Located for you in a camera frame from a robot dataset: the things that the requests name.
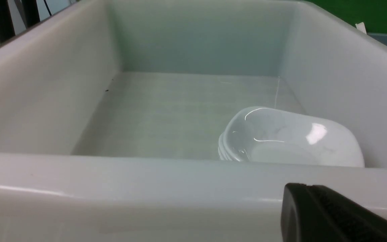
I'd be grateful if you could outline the green backdrop cloth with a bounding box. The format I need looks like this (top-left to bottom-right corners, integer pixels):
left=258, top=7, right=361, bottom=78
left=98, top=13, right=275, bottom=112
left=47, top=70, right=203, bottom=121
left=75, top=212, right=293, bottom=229
left=310, top=0, right=387, bottom=34

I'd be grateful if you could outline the large white plastic tub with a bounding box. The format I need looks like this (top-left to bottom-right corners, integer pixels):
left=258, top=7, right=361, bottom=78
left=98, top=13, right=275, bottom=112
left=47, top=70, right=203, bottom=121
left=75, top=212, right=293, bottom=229
left=0, top=0, right=387, bottom=242

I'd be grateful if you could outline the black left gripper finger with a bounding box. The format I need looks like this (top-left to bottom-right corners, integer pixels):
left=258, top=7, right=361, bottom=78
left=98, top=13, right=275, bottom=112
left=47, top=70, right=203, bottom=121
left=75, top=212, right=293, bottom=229
left=281, top=183, right=387, bottom=242

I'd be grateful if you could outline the stack of white bowls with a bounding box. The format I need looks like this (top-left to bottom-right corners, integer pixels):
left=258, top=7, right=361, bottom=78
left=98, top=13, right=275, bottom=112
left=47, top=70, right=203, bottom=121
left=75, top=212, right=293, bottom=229
left=218, top=106, right=365, bottom=167

